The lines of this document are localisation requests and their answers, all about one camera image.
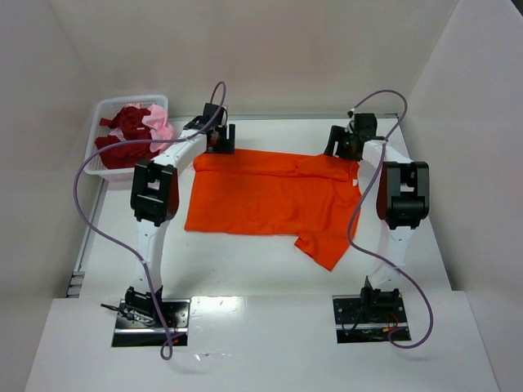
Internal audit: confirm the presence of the orange t shirt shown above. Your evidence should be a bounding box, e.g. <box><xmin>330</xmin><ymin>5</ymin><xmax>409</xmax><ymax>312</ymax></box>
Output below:
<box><xmin>185</xmin><ymin>149</ymin><xmax>361</xmax><ymax>270</ymax></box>

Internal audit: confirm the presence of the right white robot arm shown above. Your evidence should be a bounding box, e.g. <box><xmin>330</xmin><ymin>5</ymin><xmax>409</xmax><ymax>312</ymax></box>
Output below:
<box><xmin>324</xmin><ymin>111</ymin><xmax>430</xmax><ymax>322</ymax></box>

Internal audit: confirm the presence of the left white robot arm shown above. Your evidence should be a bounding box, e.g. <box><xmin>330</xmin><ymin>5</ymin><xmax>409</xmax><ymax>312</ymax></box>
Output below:
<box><xmin>124</xmin><ymin>103</ymin><xmax>235</xmax><ymax>323</ymax></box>

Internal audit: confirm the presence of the pink t shirt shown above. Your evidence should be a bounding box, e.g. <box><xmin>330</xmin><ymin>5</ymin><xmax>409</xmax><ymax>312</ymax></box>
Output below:
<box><xmin>109</xmin><ymin>104</ymin><xmax>175</xmax><ymax>153</ymax></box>

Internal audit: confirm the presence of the dark red t shirt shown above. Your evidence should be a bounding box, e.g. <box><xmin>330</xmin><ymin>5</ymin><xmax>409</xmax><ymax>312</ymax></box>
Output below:
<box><xmin>95</xmin><ymin>105</ymin><xmax>159</xmax><ymax>170</ymax></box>

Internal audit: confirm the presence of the white plastic basket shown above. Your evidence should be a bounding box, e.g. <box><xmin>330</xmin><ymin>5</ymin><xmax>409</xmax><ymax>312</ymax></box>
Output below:
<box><xmin>84</xmin><ymin>95</ymin><xmax>168</xmax><ymax>181</ymax></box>

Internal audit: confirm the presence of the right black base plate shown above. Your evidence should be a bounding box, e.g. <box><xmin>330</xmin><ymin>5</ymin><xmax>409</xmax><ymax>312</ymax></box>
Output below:
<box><xmin>332</xmin><ymin>295</ymin><xmax>411</xmax><ymax>344</ymax></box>

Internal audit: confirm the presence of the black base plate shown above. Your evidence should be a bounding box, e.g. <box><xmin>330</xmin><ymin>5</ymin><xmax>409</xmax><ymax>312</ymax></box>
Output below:
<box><xmin>111</xmin><ymin>299</ymin><xmax>190</xmax><ymax>348</ymax></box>
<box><xmin>332</xmin><ymin>295</ymin><xmax>411</xmax><ymax>344</ymax></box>

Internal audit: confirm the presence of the grey metal bracket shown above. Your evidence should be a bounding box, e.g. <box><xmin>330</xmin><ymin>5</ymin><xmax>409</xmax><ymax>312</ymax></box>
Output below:
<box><xmin>65</xmin><ymin>271</ymin><xmax>85</xmax><ymax>298</ymax></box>

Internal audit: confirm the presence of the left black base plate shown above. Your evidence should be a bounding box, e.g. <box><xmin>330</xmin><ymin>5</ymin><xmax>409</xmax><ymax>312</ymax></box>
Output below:
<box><xmin>111</xmin><ymin>299</ymin><xmax>190</xmax><ymax>348</ymax></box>

